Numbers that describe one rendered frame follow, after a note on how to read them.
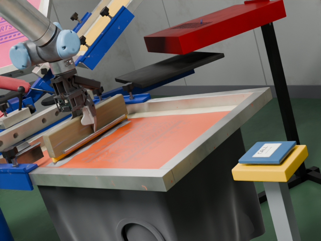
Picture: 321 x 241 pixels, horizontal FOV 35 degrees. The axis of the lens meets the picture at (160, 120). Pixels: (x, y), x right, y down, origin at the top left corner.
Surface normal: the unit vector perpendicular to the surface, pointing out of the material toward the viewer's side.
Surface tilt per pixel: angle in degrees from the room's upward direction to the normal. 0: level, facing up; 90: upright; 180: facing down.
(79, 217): 94
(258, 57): 90
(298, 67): 90
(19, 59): 92
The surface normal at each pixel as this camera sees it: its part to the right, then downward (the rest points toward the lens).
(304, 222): -0.28, -0.92
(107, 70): 0.60, 0.05
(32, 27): 0.37, 0.59
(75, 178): -0.57, 0.39
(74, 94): 0.77, -0.04
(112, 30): 0.39, 0.15
